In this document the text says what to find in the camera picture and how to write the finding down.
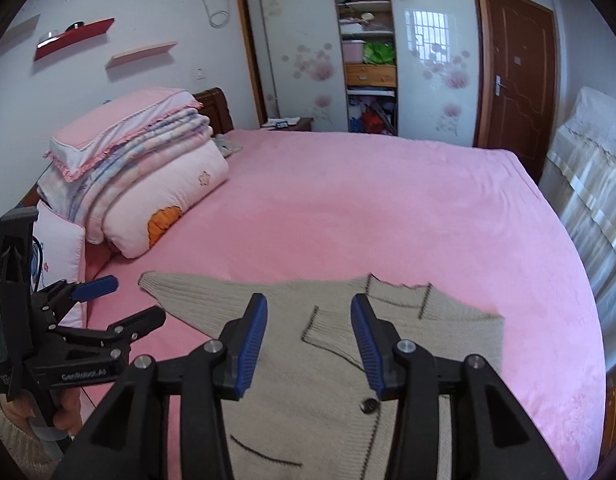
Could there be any beige knit cardigan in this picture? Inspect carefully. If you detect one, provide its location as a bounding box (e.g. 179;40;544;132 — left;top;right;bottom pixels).
140;272;504;479

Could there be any beige knit sleeve forearm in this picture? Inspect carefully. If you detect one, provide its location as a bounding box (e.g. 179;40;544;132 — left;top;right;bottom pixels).
0;395;58;479

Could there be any person's left hand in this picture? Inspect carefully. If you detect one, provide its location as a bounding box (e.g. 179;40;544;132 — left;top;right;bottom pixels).
0;389;82;437

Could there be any white pink small pillow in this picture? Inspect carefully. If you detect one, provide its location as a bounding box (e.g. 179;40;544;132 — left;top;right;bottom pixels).
31;199;88;328

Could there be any wooden drawer chest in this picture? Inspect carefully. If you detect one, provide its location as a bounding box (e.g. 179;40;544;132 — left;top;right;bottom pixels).
601;385;616;460

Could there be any folded pink quilt stack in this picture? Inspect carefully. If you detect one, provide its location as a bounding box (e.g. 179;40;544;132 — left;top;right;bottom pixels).
38;87;229;259

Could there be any pink bed cover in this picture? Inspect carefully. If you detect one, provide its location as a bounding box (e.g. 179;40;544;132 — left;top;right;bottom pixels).
87;130;605;479

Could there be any dark wooden headboard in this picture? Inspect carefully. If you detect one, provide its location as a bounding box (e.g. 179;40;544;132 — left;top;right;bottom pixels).
193;87;234;134

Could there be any white lace covered furniture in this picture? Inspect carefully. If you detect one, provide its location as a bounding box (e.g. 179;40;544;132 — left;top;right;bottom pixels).
539;87;616;374

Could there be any dark wooden nightstand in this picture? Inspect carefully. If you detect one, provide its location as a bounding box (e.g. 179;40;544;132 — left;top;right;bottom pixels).
261;117;313;131

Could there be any brown wooden door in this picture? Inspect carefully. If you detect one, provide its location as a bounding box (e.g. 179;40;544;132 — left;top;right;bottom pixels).
475;0;558;181

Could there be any sliding door wardrobe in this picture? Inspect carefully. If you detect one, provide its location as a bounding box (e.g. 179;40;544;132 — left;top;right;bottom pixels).
237;0;484;146

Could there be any pink wall shelf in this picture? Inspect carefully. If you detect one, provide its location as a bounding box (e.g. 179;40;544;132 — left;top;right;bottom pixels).
105;41;178;70

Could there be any red wall shelf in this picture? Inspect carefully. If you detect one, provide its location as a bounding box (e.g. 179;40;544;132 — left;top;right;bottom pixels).
33;18;114;62

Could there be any white wall shelf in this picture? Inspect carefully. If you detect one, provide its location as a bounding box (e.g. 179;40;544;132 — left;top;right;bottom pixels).
0;14;41;46

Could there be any air conditioner power cord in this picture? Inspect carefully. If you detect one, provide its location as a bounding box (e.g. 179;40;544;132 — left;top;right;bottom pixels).
198;0;233;30

